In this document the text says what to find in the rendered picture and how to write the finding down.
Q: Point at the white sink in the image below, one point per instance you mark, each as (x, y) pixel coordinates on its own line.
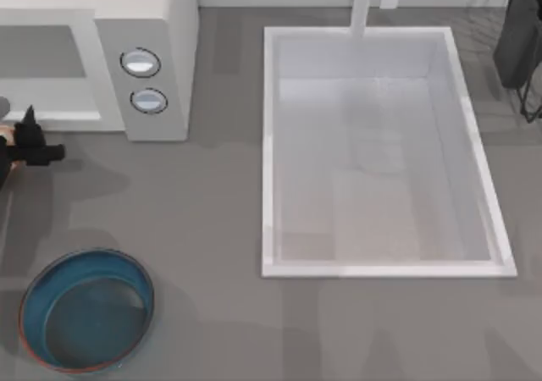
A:
(381, 186)

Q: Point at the small round microwave knob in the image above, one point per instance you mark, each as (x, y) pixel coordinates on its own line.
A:
(148, 101)

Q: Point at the large round microwave knob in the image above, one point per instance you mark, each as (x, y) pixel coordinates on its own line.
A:
(140, 62)

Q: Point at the tall white tap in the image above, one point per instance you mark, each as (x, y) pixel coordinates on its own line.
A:
(360, 4)

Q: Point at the pale microwave door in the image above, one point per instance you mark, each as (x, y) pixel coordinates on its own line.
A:
(91, 80)

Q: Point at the pale microwave oven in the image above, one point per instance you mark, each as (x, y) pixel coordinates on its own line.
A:
(169, 0)

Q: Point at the blue bowl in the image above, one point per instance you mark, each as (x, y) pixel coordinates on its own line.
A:
(91, 313)

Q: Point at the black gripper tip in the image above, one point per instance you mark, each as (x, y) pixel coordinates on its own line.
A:
(34, 150)

